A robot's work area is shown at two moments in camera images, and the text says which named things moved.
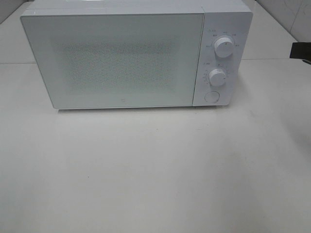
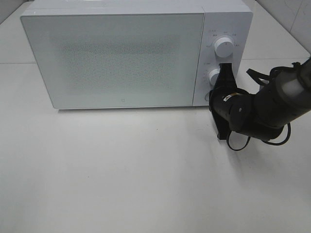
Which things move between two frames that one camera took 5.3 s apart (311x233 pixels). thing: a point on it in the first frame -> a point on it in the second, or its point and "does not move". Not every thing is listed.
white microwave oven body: x=139 y=54 does not move
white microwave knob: x=217 y=77 does not move
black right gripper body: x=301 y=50 -> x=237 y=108
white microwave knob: x=223 y=47 does not move
